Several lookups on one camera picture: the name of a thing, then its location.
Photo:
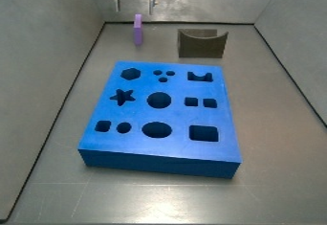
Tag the blue foam shape board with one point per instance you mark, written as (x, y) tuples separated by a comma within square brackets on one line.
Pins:
[(163, 120)]

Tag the black curved holder stand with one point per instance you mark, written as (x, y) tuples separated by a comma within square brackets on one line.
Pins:
[(201, 43)]

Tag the purple double-square block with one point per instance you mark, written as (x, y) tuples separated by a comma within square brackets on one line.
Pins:
[(138, 30)]

